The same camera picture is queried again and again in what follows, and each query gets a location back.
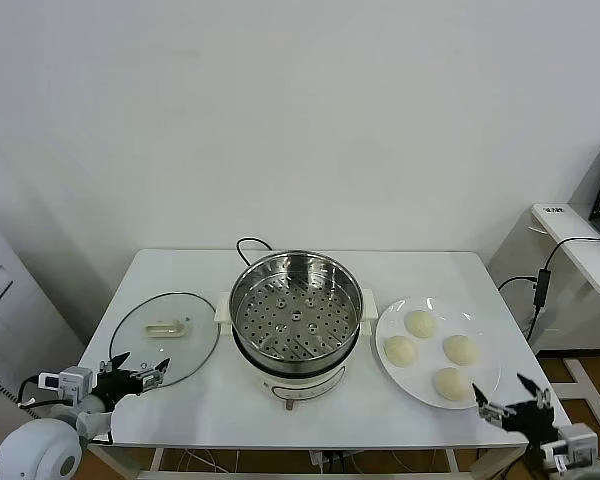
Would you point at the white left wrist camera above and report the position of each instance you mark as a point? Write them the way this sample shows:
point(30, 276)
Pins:
point(72, 380)

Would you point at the perforated steel steamer basket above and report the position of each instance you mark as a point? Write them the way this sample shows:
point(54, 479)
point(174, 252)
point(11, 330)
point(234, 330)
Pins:
point(260, 280)

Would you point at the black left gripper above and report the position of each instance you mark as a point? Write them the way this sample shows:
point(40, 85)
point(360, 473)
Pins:
point(112, 387)

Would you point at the black laptop power adapter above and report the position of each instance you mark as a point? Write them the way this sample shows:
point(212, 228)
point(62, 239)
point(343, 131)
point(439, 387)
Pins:
point(541, 287)

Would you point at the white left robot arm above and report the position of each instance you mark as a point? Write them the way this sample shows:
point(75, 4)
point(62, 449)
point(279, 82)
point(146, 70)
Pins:
point(35, 450)

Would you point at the white metal cabinet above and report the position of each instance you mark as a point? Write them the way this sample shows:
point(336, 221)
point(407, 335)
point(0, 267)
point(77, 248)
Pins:
point(10, 310)

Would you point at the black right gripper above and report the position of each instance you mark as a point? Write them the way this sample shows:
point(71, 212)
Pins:
point(527, 422)

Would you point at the white side desk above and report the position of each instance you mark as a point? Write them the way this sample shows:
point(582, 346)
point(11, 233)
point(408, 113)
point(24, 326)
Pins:
point(570, 225)

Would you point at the large white plate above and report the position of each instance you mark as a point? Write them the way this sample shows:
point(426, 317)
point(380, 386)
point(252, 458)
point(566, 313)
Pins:
point(420, 390)

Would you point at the small black white label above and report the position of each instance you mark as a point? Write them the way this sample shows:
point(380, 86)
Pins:
point(553, 210)

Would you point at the white steamed baozi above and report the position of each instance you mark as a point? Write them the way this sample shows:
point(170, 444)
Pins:
point(461, 348)
point(453, 384)
point(401, 350)
point(421, 323)

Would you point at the white table frame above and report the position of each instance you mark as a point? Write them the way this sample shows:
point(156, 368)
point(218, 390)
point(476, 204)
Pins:
point(156, 460)

